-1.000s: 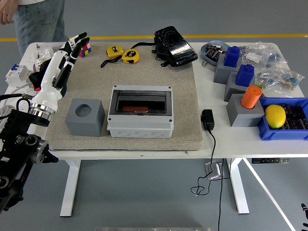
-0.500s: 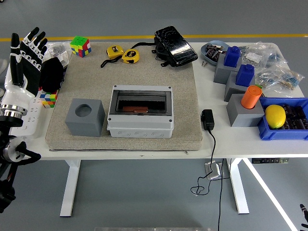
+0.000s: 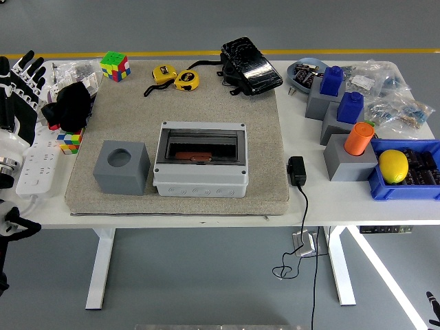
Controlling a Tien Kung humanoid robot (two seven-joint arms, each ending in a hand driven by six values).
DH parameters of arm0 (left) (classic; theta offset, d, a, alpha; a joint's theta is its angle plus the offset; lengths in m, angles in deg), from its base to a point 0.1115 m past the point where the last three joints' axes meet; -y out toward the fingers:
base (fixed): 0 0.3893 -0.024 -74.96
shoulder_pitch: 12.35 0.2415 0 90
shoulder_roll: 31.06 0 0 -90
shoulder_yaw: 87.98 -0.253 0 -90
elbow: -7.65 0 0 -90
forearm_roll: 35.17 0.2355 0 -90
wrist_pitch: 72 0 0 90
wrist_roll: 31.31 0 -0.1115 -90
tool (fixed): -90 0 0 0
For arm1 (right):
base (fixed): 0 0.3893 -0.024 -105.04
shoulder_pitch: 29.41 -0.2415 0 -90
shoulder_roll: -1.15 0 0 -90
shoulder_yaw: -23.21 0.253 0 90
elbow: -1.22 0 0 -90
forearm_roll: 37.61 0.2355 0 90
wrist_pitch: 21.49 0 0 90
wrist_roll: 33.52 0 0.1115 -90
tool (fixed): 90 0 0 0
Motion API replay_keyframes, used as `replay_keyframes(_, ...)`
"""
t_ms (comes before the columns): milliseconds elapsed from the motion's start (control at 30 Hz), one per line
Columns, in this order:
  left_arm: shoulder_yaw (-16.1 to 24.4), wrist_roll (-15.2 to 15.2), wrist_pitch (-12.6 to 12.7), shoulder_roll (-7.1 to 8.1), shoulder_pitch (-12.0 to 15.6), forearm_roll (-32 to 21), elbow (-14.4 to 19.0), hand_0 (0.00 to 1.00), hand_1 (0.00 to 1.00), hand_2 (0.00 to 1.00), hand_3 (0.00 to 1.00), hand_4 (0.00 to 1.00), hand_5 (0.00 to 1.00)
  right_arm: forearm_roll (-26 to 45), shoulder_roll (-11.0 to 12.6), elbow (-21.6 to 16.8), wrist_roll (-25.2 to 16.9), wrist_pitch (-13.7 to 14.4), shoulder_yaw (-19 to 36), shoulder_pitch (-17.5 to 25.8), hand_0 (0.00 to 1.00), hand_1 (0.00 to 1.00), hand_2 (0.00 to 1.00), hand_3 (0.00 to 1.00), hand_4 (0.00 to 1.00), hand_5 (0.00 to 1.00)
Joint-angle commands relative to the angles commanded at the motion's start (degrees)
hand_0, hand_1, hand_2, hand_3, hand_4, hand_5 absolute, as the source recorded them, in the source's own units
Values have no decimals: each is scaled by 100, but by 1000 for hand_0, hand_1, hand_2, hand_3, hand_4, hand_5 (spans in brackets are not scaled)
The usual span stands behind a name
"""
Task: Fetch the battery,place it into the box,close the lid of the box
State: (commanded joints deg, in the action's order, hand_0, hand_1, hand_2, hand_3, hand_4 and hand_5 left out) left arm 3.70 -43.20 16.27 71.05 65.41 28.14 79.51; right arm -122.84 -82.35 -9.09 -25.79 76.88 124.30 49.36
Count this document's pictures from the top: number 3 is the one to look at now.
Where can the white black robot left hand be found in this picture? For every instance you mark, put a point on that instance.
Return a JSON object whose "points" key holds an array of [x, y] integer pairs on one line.
{"points": [[17, 113]]}

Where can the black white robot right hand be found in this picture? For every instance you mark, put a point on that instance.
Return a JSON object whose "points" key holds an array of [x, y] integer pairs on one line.
{"points": [[436, 311]]}

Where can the grey holder block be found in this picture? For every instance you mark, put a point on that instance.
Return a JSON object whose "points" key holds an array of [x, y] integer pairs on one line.
{"points": [[316, 106], [117, 180], [347, 168], [331, 129]]}

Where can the orange cylinder battery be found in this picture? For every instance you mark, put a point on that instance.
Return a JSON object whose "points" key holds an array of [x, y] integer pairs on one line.
{"points": [[357, 139], [187, 155]]}

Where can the smoky transparent box lid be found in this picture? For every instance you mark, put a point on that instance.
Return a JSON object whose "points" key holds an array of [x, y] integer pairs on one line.
{"points": [[203, 137]]}

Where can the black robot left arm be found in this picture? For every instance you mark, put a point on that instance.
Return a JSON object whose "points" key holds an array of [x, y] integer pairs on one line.
{"points": [[10, 223]]}

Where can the silver floor socket box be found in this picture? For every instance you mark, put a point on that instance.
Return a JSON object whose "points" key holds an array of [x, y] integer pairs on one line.
{"points": [[306, 244]]}

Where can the grey electrical junction box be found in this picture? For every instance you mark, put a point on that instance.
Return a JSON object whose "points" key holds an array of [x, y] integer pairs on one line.
{"points": [[199, 182]]}

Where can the white packaged parts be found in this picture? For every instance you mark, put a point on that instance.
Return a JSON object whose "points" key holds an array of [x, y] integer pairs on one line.
{"points": [[56, 86]]}

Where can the black cloth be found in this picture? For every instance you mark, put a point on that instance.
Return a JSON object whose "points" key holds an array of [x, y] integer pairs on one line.
{"points": [[72, 106]]}

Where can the white power strip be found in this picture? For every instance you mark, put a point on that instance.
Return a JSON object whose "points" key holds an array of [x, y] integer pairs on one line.
{"points": [[41, 168]]}

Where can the small colourful puzzle cube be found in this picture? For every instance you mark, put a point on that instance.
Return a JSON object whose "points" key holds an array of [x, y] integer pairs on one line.
{"points": [[70, 142]]}

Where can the clear bag of parts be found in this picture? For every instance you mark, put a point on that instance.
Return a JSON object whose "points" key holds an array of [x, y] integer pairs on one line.
{"points": [[82, 68], [378, 79], [402, 111]]}

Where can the white socket part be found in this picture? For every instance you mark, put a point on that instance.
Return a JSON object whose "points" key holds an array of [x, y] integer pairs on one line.
{"points": [[91, 84]]}

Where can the black table control panel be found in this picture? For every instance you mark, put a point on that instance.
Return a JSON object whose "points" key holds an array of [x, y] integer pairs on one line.
{"points": [[385, 229]]}

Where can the white table leg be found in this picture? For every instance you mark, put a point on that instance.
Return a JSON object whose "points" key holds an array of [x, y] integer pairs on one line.
{"points": [[342, 268], [99, 268]]}

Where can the large colourful puzzle cube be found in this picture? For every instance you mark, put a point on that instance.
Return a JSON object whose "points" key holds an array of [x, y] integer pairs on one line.
{"points": [[115, 65]]}

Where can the blue plastic bin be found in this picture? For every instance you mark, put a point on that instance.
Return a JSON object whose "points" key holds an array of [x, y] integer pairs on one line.
{"points": [[395, 192]]}

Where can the yellow lemon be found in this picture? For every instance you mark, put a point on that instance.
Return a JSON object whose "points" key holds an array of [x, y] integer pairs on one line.
{"points": [[393, 166]]}

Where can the black capacitors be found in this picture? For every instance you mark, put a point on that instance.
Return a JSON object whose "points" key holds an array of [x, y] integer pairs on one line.
{"points": [[417, 159]]}

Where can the yellow tape measure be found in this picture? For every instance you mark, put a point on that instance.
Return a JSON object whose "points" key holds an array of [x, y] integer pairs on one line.
{"points": [[186, 80], [164, 74]]}

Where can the grey-brown mat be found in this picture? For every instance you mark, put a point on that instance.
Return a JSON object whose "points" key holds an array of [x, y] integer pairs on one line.
{"points": [[213, 103]]}

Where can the black power adapter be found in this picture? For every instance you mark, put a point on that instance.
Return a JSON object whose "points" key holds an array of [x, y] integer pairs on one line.
{"points": [[296, 170]]}

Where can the small green part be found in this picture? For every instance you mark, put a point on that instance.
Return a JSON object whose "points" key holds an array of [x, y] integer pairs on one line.
{"points": [[370, 122]]}

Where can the blue plastic block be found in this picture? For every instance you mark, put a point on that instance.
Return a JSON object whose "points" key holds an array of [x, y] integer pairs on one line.
{"points": [[331, 80], [350, 108]]}

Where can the shiny black pouch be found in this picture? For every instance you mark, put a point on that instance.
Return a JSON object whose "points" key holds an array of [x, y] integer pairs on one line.
{"points": [[254, 68]]}

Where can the small metal clip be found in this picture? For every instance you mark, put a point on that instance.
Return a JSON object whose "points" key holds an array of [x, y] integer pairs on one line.
{"points": [[292, 91]]}

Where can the dark electronic parts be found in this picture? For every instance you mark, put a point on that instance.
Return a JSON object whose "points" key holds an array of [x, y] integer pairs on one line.
{"points": [[304, 75]]}

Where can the blue-grey shallow tray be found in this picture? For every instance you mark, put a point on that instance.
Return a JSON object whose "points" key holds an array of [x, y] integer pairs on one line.
{"points": [[292, 82]]}

